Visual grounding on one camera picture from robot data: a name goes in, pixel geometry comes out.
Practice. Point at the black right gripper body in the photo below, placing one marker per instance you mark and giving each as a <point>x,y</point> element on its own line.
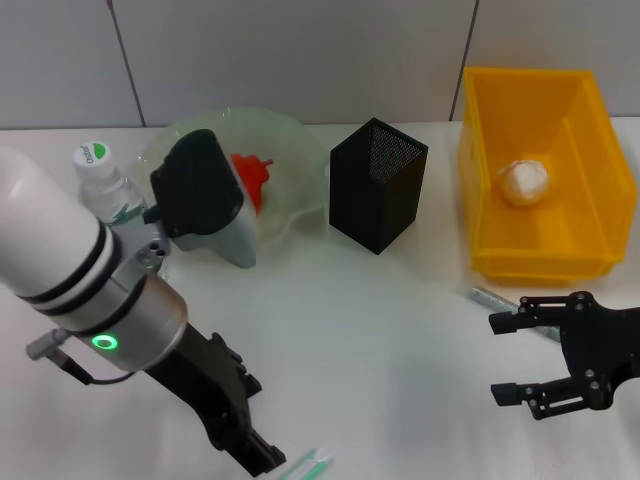
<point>605,345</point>

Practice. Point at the red-orange fruit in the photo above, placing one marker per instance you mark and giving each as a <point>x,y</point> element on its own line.
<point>250,172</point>

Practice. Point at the clear water bottle green label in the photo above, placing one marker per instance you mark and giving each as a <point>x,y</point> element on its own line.
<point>100,185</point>

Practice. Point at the wavy translucent glass fruit plate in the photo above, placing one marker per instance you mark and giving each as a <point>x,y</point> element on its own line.
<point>295,145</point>

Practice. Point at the black mesh pen holder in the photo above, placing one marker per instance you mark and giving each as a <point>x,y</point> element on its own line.
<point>375,200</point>

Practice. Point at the white paper ball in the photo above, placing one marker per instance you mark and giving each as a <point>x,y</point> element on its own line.
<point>522,182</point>

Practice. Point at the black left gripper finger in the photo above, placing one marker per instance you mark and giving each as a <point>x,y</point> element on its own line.
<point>235,435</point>
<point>255,415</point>

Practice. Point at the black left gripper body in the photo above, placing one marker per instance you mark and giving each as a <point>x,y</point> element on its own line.
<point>200,370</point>

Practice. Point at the yellow plastic bin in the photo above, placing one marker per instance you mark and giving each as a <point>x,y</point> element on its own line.
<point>500,110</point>

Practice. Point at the green utility knife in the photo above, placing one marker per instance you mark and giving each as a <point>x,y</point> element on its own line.
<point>310,460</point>

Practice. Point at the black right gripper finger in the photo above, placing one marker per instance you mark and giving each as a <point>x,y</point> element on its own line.
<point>550,397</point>
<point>535,312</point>

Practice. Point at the silver grey pen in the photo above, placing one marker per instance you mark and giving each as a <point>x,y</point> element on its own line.
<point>487,296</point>

